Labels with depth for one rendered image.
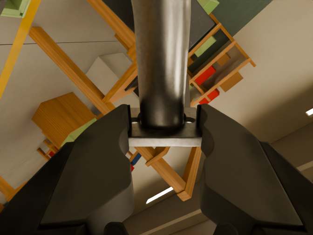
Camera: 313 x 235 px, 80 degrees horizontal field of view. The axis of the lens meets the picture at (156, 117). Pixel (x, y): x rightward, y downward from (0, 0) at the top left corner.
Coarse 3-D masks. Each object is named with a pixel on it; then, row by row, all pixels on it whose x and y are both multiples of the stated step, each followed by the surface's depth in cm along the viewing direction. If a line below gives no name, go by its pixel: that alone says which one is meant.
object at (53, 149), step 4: (96, 116) 613; (100, 116) 625; (44, 140) 453; (48, 144) 454; (52, 144) 456; (40, 148) 478; (52, 148) 454; (56, 148) 467; (40, 152) 475; (44, 152) 479; (48, 152) 470; (52, 152) 477; (128, 152) 688; (136, 152) 642; (44, 156) 475; (132, 156) 618; (136, 156) 642; (140, 156) 653; (132, 160) 619; (136, 160) 631; (132, 164) 622; (132, 168) 598
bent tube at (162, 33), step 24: (144, 0) 9; (168, 0) 8; (144, 24) 9; (168, 24) 9; (144, 48) 10; (168, 48) 9; (144, 72) 10; (168, 72) 10; (144, 96) 11; (168, 96) 11; (144, 120) 12; (168, 120) 12; (192, 120) 14; (144, 144) 12; (168, 144) 12; (192, 144) 12
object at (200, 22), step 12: (0, 0) 13; (108, 0) 13; (120, 0) 13; (192, 0) 13; (0, 12) 14; (120, 12) 13; (132, 12) 13; (192, 12) 13; (204, 12) 13; (132, 24) 13; (192, 24) 13; (204, 24) 13; (192, 36) 14
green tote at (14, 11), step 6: (12, 0) 24; (18, 0) 24; (24, 0) 24; (30, 0) 24; (6, 6) 23; (12, 6) 24; (18, 6) 24; (24, 6) 24; (6, 12) 23; (12, 12) 24; (18, 12) 24; (24, 12) 25
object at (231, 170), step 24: (216, 120) 10; (216, 144) 8; (240, 144) 8; (216, 168) 7; (240, 168) 7; (264, 168) 7; (216, 192) 6; (240, 192) 6; (264, 192) 6; (216, 216) 7; (240, 216) 6; (264, 216) 6; (288, 216) 5
